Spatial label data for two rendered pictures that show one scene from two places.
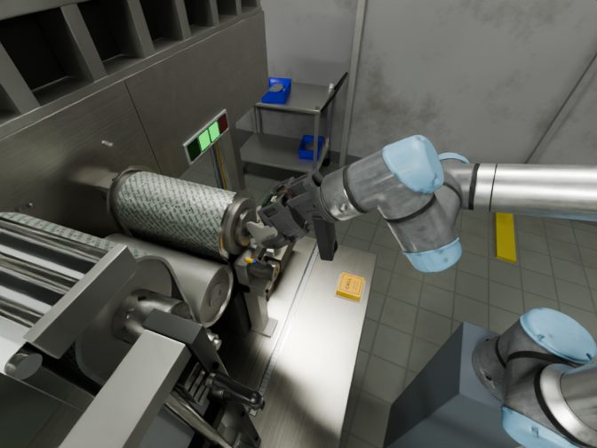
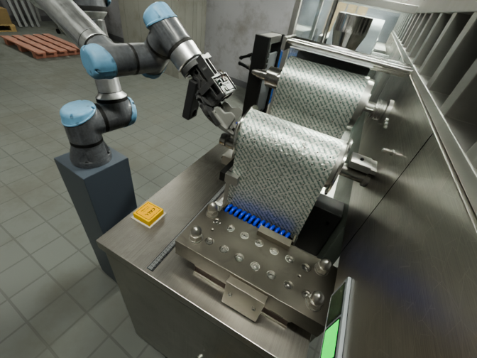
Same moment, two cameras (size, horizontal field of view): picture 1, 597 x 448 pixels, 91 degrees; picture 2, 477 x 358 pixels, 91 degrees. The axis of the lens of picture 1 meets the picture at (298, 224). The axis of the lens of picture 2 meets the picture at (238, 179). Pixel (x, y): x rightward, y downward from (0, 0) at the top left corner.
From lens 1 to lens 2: 1.00 m
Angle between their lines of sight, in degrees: 95
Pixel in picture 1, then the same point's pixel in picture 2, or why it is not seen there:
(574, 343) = (81, 103)
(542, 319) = (79, 110)
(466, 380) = (118, 160)
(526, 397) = (125, 106)
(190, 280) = not seen: hidden behind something
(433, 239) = not seen: hidden behind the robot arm
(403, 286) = not seen: outside the picture
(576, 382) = (114, 84)
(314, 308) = (186, 208)
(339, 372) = (185, 176)
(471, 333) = (88, 172)
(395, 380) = (104, 305)
